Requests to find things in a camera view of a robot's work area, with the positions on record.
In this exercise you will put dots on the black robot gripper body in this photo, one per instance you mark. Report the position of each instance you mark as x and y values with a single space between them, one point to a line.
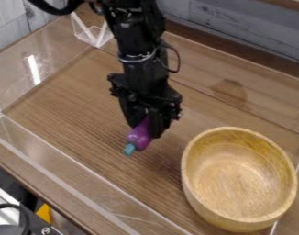
145 79

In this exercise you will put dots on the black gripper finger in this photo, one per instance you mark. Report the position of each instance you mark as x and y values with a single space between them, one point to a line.
161 120
134 109

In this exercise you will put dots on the purple toy eggplant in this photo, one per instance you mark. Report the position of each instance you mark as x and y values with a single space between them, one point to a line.
138 138

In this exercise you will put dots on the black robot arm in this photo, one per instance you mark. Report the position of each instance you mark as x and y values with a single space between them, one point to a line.
136 22

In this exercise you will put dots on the brown wooden bowl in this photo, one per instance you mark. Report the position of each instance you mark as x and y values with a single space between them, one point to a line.
238 178

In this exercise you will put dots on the black device with yellow label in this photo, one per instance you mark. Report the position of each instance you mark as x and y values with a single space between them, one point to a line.
31 224

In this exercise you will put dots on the clear acrylic corner bracket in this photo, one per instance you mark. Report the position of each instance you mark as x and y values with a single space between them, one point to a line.
97 36

